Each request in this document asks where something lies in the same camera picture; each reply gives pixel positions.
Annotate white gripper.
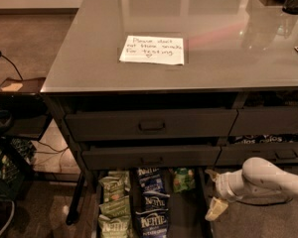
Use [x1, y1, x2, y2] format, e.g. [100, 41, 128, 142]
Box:
[205, 169, 243, 221]

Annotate green rice chip bag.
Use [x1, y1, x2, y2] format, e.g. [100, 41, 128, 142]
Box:
[173, 168, 196, 192]

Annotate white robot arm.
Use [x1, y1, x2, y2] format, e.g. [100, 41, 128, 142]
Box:
[205, 157, 298, 221]

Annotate open bottom left drawer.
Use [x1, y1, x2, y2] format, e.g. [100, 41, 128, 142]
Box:
[90, 167, 214, 238]

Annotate middle left grey drawer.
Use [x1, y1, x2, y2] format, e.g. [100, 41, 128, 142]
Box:
[82, 145, 221, 170]

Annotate grey drawer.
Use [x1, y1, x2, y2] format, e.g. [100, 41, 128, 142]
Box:
[206, 166, 298, 188]
[82, 145, 221, 170]
[230, 106, 298, 136]
[216, 142, 298, 167]
[66, 109, 237, 142]

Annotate blue Kettle bag middle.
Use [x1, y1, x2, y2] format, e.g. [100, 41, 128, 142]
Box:
[143, 190, 170, 210]

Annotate blue kettle bag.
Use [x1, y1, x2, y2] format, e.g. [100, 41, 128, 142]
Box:
[136, 209, 168, 238]
[143, 190, 170, 210]
[137, 168, 165, 192]

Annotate dark snack bags in drawer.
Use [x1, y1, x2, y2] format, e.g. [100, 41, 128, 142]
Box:
[228, 134, 298, 145]

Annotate blue Kettle bag back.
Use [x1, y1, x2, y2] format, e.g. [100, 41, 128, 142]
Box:
[137, 168, 165, 192]

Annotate blue Kettle bag front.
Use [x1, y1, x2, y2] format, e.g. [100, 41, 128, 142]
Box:
[136, 209, 168, 238]

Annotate bottom right grey drawer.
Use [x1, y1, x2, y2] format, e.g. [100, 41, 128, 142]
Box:
[206, 166, 298, 188]

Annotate middle right grey drawer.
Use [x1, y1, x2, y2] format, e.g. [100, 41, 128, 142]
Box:
[216, 142, 298, 167]

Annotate top left grey drawer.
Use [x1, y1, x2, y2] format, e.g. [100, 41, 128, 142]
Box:
[66, 109, 237, 142]

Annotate top right grey drawer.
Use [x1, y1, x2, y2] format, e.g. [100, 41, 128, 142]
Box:
[230, 106, 298, 136]

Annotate green Kettle bag middle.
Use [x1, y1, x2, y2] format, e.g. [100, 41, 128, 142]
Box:
[99, 196, 130, 218]

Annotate green kettle bag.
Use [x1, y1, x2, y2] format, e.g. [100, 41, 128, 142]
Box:
[99, 171, 131, 203]
[98, 214, 132, 238]
[99, 196, 130, 218]

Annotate green Kettle bag back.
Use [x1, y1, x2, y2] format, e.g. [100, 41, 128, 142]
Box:
[99, 171, 131, 203]

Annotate green Kettle bag front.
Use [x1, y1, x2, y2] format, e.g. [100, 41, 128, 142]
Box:
[98, 214, 132, 238]

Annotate grey cabinet with glass top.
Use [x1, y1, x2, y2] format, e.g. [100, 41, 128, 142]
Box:
[40, 0, 298, 238]

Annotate white handwritten paper note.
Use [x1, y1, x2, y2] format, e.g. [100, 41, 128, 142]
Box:
[119, 36, 185, 65]

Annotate black crate with snacks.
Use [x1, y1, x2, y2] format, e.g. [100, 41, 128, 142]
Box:
[0, 139, 36, 200]

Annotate black side table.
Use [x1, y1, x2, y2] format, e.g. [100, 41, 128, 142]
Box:
[0, 77, 52, 141]

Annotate black floor cable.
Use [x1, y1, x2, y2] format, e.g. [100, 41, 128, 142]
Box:
[236, 182, 295, 207]

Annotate black cable at left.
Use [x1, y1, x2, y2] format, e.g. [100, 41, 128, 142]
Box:
[0, 46, 25, 81]

